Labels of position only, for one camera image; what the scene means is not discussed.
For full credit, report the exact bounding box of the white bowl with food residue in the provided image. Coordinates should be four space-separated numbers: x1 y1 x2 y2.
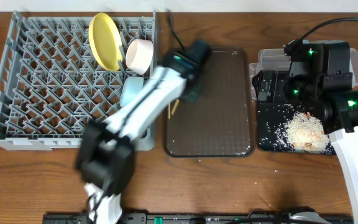
126 39 154 75

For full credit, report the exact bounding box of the light blue bowl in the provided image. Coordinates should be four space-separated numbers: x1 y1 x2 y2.
119 77 144 108

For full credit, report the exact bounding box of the yellow plate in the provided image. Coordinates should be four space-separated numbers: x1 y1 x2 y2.
88 12 123 72

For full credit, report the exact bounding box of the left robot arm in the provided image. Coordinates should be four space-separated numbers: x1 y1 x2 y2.
75 39 212 223

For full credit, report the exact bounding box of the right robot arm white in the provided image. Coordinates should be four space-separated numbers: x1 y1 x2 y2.
252 70 358 223

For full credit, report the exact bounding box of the clear plastic waste bin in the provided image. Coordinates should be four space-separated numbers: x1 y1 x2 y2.
249 48 358 88

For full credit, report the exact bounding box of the black waste tray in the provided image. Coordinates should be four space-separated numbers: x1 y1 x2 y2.
255 99 337 156

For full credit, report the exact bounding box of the grey dishwasher rack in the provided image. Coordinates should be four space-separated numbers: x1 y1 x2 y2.
0 10 159 152

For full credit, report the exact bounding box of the spilled rice pile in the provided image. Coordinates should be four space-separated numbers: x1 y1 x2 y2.
265 104 332 154

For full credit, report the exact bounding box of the dark brown serving tray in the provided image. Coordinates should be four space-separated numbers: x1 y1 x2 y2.
163 47 255 157

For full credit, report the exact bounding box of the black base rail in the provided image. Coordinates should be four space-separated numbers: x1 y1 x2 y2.
42 207 354 224

